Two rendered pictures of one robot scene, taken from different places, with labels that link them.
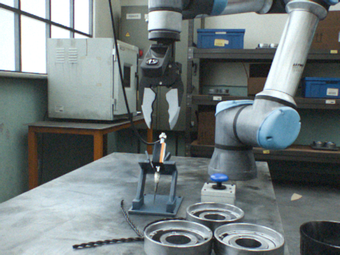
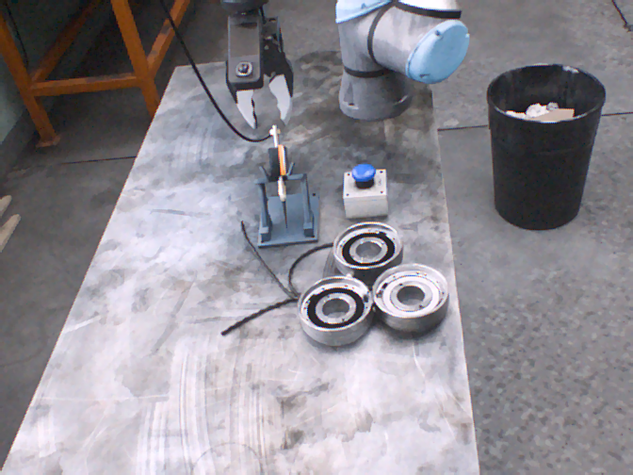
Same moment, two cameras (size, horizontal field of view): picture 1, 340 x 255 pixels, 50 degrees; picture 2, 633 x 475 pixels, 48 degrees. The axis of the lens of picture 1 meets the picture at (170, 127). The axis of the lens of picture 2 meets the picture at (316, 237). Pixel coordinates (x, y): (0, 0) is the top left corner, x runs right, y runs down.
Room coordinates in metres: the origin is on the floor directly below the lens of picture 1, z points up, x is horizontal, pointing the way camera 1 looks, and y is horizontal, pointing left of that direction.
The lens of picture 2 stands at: (-0.15, 0.01, 1.56)
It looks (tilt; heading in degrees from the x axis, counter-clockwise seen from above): 40 degrees down; 359
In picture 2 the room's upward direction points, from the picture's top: 11 degrees counter-clockwise
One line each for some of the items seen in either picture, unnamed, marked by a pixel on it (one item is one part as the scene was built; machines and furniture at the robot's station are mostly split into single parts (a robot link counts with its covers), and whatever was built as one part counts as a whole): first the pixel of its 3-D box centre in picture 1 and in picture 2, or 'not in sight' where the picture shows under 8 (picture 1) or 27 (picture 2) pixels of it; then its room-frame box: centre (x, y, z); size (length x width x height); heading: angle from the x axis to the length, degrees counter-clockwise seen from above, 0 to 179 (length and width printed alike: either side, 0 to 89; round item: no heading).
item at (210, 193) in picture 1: (218, 196); (365, 190); (0.80, -0.11, 0.82); 0.08 x 0.07 x 0.05; 168
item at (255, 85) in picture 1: (264, 79); not in sight; (4.13, -1.04, 1.19); 0.52 x 0.42 x 0.38; 78
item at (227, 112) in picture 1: (236, 121); (370, 25); (1.12, -0.20, 0.97); 0.13 x 0.12 x 0.14; 31
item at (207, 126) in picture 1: (215, 127); not in sight; (4.22, -0.52, 0.64); 0.49 x 0.40 x 0.37; 83
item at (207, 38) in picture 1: (220, 41); not in sight; (4.24, -0.55, 1.61); 0.52 x 0.38 x 0.22; 81
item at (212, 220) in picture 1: (214, 221); (368, 253); (0.65, -0.09, 0.82); 0.10 x 0.10 x 0.04
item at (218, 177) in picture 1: (218, 185); (364, 181); (0.80, -0.11, 0.85); 0.04 x 0.04 x 0.05
